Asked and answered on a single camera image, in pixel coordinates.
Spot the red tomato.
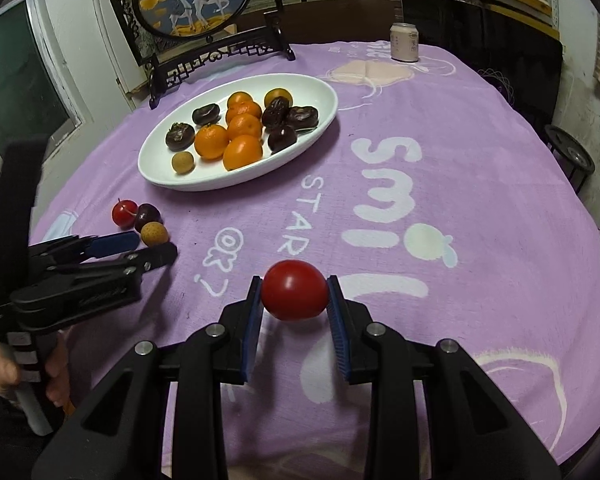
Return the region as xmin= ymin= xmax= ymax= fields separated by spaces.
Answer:
xmin=261 ymin=260 xmax=329 ymax=321
xmin=111 ymin=200 xmax=138 ymax=230

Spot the yellow longan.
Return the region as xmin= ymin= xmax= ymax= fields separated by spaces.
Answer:
xmin=140 ymin=221 xmax=170 ymax=247
xmin=171 ymin=151 xmax=195 ymax=176

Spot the dark cherry with stem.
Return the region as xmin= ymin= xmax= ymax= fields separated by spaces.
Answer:
xmin=268 ymin=126 xmax=298 ymax=154

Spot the orange small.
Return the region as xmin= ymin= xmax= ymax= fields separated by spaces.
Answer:
xmin=225 ymin=101 xmax=262 ymax=125

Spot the textured orange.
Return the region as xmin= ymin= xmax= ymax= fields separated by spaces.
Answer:
xmin=227 ymin=91 xmax=252 ymax=108

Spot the yellow orange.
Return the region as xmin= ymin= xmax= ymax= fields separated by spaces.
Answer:
xmin=264 ymin=88 xmax=294 ymax=107

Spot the person left hand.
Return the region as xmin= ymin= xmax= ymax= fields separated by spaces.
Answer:
xmin=0 ymin=334 xmax=70 ymax=408

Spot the white oval plate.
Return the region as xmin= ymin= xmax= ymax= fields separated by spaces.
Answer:
xmin=137 ymin=74 xmax=339 ymax=192

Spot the purple printed tablecloth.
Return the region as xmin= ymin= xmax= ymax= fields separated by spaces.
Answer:
xmin=34 ymin=42 xmax=600 ymax=462

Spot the window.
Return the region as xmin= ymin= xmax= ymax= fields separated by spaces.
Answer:
xmin=0 ymin=0 xmax=84 ymax=168

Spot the round deer painting screen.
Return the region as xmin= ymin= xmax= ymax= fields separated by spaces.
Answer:
xmin=109 ymin=0 xmax=296 ymax=108

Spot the pink drink can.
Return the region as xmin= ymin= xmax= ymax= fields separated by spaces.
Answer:
xmin=390 ymin=23 xmax=419 ymax=63

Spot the black wheel on floor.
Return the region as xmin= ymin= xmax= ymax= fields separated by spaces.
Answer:
xmin=545 ymin=125 xmax=595 ymax=194

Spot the black chair back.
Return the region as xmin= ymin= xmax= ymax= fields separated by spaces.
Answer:
xmin=401 ymin=0 xmax=562 ymax=138

